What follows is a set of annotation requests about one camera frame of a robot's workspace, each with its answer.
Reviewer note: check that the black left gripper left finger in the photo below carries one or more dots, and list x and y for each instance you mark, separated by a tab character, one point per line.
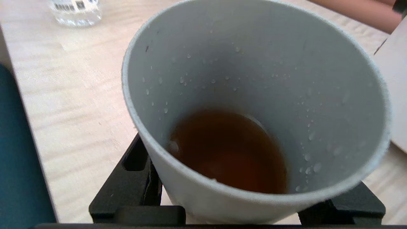
127	187

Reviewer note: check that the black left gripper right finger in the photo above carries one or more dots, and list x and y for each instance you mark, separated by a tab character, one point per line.
356	203

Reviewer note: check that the grey plastic cup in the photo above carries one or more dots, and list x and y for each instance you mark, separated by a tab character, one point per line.
254	111

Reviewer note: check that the clear plastic bottle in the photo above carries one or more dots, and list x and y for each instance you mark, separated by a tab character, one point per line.
76	12

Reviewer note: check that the pink bolster cushion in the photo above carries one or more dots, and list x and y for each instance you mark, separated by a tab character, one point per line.
359	11

